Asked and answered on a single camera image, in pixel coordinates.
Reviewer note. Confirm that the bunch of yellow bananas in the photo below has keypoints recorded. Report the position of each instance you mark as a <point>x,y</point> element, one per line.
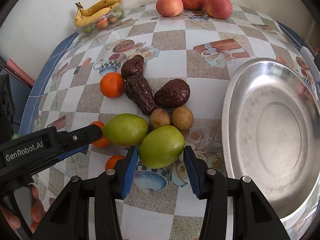
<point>99,9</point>

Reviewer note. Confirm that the brown longan left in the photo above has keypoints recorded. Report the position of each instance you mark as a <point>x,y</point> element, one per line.
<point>159,118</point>

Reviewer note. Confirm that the brown longan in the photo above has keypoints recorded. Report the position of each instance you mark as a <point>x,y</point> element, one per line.
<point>182,118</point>
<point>159,118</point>

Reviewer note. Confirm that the orange beside dates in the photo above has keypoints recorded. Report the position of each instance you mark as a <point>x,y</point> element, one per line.
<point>112,85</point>

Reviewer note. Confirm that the clear plastic fruit tray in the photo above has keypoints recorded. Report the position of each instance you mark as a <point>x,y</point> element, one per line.
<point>100,20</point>

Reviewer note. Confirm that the green fruit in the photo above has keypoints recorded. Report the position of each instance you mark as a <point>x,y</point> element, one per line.
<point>161,147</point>

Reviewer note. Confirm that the green fruit left one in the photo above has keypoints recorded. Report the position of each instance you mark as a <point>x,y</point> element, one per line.
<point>125,129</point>

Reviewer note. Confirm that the brown longan right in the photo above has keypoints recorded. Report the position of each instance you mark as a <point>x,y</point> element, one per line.
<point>182,118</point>

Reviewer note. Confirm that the red apple left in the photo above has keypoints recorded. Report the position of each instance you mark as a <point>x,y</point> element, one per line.
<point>169,8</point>

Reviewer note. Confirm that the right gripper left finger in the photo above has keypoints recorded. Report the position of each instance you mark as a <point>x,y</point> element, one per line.
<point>67,218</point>

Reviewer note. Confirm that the small dark date top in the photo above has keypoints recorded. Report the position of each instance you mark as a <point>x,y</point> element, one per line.
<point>132,67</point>

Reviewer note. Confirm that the large steel plate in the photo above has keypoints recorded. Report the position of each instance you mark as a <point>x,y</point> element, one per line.
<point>270,132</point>

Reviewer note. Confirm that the red apple right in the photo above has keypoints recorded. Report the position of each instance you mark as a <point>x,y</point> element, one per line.
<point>220,9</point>

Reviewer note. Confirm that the round dark date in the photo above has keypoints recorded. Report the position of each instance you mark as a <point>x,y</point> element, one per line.
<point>174,93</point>

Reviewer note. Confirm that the person's left hand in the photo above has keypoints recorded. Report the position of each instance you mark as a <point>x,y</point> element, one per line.
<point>37,212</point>

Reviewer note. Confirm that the checkered patterned tablecloth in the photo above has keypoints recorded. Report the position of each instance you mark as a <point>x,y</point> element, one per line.
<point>204,52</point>

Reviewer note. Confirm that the orange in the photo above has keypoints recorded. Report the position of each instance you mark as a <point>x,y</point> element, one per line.
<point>112,85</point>
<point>103,141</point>
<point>110,164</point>

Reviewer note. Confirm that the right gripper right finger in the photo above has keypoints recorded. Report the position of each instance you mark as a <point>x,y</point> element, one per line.
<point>254,217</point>

